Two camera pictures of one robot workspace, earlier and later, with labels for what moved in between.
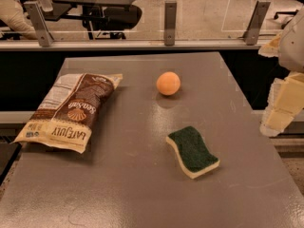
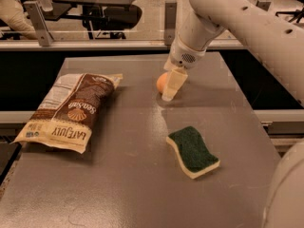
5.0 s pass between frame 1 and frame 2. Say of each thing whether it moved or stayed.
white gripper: moved
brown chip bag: stayed
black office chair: stayed
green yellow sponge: stayed
